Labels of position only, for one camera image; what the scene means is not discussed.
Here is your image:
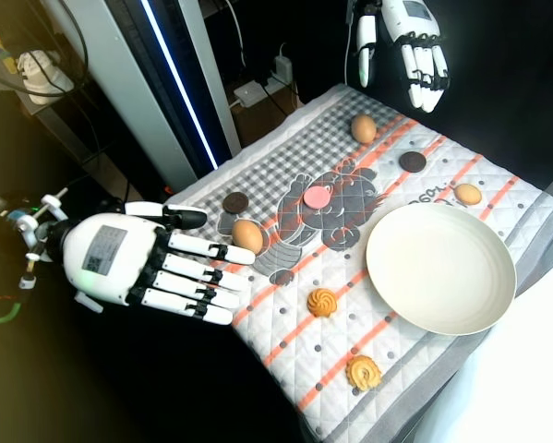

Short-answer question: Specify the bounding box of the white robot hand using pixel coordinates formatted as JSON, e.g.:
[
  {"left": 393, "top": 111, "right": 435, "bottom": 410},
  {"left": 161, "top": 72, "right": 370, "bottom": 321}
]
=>
[
  {"left": 61, "top": 201, "right": 257, "bottom": 327},
  {"left": 353, "top": 0, "right": 452, "bottom": 114}
]

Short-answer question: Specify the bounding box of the brown egg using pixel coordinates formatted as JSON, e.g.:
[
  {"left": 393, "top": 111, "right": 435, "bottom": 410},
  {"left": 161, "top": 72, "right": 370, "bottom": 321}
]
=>
[
  {"left": 232, "top": 219, "right": 264, "bottom": 255},
  {"left": 351, "top": 114, "right": 378, "bottom": 143}
]

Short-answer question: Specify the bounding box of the cream round plate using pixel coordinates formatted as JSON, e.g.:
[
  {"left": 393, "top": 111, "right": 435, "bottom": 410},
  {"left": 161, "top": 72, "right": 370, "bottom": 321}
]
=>
[{"left": 366, "top": 203, "right": 518, "bottom": 337}]

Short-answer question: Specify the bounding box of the dark brown sandwich cookie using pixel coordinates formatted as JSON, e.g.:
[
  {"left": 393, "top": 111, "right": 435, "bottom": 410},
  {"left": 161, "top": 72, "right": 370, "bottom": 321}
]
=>
[
  {"left": 399, "top": 150, "right": 427, "bottom": 174},
  {"left": 222, "top": 191, "right": 250, "bottom": 215}
]

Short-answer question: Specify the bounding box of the white power strip with plugs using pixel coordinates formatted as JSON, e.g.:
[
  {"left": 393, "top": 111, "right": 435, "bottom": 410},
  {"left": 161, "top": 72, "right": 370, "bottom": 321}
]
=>
[{"left": 264, "top": 42, "right": 296, "bottom": 92}]

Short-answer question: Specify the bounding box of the grey pillar with blue light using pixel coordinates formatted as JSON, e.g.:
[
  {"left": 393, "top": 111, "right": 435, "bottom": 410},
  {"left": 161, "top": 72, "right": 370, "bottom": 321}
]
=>
[{"left": 42, "top": 0, "right": 243, "bottom": 190}]

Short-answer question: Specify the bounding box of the brown cardboard box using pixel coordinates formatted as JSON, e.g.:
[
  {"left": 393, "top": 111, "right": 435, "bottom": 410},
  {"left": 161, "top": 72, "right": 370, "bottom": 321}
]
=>
[{"left": 224, "top": 82, "right": 305, "bottom": 149}]

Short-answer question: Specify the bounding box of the white flat power adapter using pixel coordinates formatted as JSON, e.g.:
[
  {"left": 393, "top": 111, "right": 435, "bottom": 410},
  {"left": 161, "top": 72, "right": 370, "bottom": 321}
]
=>
[{"left": 233, "top": 80, "right": 269, "bottom": 110}]

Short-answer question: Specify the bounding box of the round plain yellow biscuit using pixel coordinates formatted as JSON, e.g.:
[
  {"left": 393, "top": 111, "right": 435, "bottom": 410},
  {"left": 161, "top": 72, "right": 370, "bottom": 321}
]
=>
[{"left": 453, "top": 183, "right": 483, "bottom": 206}]

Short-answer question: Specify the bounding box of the white shoe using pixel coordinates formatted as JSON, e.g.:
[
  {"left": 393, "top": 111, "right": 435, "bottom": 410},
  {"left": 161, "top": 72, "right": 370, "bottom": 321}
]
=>
[{"left": 16, "top": 49, "right": 76, "bottom": 105}]

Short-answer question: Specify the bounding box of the pink sandwich cookie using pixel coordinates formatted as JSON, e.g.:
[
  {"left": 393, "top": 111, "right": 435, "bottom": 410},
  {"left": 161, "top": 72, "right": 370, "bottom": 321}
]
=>
[{"left": 303, "top": 186, "right": 331, "bottom": 210}]

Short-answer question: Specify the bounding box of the yellow swirl butter cookie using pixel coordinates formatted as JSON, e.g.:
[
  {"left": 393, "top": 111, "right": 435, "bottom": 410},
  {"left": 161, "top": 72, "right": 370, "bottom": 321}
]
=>
[
  {"left": 307, "top": 288, "right": 340, "bottom": 318},
  {"left": 345, "top": 354, "right": 383, "bottom": 389}
]

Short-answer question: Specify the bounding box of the grey quilt with bear print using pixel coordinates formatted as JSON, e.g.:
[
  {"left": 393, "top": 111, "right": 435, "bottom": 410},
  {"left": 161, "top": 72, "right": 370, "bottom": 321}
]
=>
[{"left": 164, "top": 82, "right": 553, "bottom": 443}]

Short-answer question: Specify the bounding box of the thin white cable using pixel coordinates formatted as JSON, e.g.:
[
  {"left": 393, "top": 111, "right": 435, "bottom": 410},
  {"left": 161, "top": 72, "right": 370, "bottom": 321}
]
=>
[{"left": 343, "top": 0, "right": 355, "bottom": 88}]

